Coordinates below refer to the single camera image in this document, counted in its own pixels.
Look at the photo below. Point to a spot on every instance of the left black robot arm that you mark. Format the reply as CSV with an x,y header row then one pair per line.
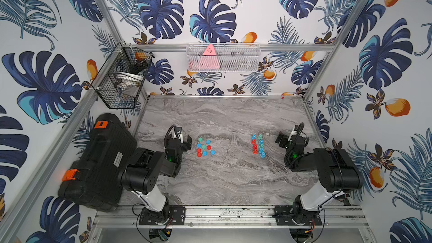
x,y
143,169

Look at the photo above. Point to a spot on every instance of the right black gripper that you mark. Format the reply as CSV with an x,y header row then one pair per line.
x,y
284,140

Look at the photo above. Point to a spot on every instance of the black plastic tool case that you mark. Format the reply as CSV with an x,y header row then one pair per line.
x,y
92,181

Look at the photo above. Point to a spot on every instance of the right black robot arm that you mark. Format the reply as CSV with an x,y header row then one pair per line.
x,y
337,176

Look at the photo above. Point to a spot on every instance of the pink triangle card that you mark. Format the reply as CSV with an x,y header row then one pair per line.
x,y
209,59

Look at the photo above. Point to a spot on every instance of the black wire basket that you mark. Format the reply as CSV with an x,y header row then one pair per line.
x,y
121,79

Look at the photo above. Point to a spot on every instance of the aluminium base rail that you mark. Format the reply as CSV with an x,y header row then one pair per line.
x,y
235,217

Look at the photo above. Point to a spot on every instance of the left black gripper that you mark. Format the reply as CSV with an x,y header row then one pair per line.
x,y
184,142

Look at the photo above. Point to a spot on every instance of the clear mesh wall tray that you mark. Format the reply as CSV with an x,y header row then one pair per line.
x,y
233,57

